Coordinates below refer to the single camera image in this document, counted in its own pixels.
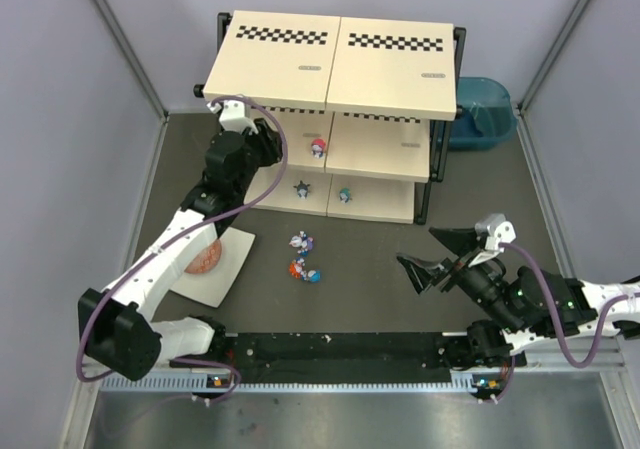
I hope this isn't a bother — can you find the teal-hooded Doraemon figure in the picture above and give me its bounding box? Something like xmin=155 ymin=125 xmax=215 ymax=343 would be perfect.
xmin=338 ymin=187 xmax=352 ymax=204

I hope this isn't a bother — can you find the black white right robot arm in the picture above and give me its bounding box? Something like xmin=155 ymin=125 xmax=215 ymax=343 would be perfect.
xmin=396 ymin=218 xmax=639 ymax=368

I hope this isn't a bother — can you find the grey-hooded Doraemon figure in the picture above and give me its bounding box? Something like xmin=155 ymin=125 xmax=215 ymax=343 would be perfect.
xmin=293 ymin=180 xmax=311 ymax=199

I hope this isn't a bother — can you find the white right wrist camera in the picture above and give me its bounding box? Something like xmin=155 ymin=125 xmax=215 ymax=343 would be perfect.
xmin=470 ymin=213 xmax=516 ymax=267

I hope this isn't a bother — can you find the orange crab Doraemon figure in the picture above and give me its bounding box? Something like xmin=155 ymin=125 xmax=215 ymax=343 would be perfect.
xmin=289 ymin=257 xmax=306 ymax=279

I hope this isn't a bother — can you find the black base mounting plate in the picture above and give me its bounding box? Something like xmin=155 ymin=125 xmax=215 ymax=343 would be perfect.
xmin=169 ymin=331 xmax=527 ymax=384

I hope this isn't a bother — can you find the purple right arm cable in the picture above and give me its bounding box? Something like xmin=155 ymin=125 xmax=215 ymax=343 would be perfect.
xmin=489 ymin=241 xmax=640 ymax=403

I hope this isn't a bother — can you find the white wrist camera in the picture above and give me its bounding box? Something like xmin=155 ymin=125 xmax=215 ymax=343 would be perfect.
xmin=207 ymin=100 xmax=257 ymax=135
xmin=470 ymin=213 xmax=516 ymax=267

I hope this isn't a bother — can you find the pink-hooded Doraemon figure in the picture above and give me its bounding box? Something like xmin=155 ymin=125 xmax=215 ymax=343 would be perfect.
xmin=310 ymin=138 xmax=327 ymax=159

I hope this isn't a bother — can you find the blue bucket Doraemon figure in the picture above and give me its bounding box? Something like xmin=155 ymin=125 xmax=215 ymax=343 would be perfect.
xmin=303 ymin=270 xmax=321 ymax=283

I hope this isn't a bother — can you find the purple white Doraemon figure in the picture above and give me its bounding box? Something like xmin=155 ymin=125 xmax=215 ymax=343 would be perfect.
xmin=289 ymin=231 xmax=314 ymax=256

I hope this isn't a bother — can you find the white square plate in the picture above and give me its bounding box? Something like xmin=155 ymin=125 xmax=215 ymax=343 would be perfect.
xmin=171 ymin=228 xmax=256 ymax=308

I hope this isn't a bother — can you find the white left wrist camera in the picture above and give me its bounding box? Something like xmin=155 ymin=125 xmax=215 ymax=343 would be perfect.
xmin=207 ymin=100 xmax=257 ymax=135

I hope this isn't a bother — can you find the light blue cable duct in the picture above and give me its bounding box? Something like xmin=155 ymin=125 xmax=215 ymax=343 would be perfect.
xmin=99 ymin=371 xmax=498 ymax=394

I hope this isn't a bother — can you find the three-tier beige black shelf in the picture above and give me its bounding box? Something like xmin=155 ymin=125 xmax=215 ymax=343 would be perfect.
xmin=194 ymin=10 xmax=467 ymax=225

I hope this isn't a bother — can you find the teal plastic basin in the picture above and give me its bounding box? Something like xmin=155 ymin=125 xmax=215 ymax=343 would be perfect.
xmin=449 ymin=77 xmax=517 ymax=151

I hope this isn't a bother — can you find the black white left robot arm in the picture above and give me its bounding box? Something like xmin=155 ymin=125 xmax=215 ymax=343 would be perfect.
xmin=75 ymin=112 xmax=288 ymax=382

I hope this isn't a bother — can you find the red patterned bowl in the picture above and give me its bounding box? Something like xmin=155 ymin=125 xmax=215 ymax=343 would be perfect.
xmin=185 ymin=240 xmax=223 ymax=275

